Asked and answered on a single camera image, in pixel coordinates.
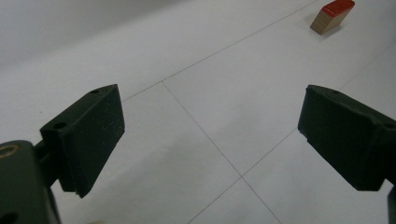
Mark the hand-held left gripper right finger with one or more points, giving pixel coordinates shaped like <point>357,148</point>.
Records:
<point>345,140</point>

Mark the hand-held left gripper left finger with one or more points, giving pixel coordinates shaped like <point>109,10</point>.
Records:
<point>90,140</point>

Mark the red topped wooden block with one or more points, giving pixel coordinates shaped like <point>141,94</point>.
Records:
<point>331,15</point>

